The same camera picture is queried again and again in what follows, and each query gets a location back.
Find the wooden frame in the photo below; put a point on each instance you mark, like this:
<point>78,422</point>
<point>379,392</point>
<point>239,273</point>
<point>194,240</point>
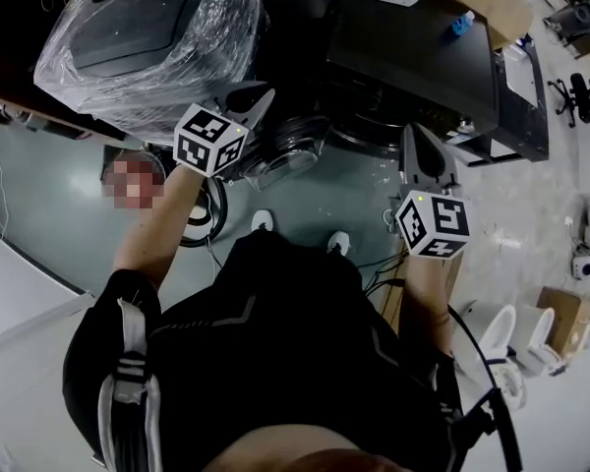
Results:
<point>39,111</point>

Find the plastic-wrapped dark appliance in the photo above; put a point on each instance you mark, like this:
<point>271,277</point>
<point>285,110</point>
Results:
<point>137,57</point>

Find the blue bottle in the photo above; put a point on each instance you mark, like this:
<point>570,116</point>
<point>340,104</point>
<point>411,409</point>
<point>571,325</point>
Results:
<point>463,23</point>

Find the person's right white shoe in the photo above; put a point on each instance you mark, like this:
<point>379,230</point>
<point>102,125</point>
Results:
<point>338,242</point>

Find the person's left white shoe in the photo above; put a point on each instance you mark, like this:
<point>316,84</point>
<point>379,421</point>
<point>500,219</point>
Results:
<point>262,220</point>

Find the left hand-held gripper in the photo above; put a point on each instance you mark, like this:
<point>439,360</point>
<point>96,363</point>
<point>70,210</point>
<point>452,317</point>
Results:
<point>199,140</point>

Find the small cardboard box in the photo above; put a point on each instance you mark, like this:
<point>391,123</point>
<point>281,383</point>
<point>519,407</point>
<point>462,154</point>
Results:
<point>565,320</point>

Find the black office chair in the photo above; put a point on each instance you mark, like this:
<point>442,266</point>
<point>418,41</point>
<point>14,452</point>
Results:
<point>580,97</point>

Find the red round device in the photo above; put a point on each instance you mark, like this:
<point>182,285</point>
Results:
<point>133,180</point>

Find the person's right forearm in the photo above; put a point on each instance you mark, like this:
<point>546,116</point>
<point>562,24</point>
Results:
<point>425,303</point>

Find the white toilet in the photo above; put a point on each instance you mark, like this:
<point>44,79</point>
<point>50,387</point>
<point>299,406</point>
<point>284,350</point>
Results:
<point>496,352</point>
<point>538,342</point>

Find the person's black shirt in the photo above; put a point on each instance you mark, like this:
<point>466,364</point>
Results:
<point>275,362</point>

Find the white round device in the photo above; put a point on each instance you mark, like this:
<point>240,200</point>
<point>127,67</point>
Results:
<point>584,266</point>

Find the white platform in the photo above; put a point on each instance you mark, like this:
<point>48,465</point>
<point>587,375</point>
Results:
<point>15,293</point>

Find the person's left forearm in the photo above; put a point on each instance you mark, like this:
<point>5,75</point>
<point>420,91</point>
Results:
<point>152,229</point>

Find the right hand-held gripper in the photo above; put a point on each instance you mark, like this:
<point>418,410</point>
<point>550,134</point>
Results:
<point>432,224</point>

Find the person's white shoe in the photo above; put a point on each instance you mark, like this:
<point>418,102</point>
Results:
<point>262,220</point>
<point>338,242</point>

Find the wooden slat mat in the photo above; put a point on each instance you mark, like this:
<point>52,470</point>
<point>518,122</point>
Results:
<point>453,278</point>

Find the black sink cabinet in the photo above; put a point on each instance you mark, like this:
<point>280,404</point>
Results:
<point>521,116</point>

